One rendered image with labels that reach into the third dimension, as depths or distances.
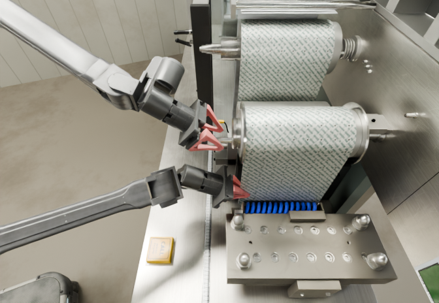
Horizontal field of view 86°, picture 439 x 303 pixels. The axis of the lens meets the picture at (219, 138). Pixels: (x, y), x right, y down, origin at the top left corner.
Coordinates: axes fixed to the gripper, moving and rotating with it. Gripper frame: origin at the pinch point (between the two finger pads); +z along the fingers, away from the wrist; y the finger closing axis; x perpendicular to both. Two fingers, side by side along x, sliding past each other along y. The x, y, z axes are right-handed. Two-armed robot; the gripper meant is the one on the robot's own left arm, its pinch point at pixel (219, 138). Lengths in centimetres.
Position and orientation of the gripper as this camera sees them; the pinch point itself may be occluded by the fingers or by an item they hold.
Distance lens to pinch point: 57.0
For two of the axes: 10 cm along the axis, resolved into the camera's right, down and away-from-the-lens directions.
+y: -0.1, 7.4, -6.7
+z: 7.7, 4.3, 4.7
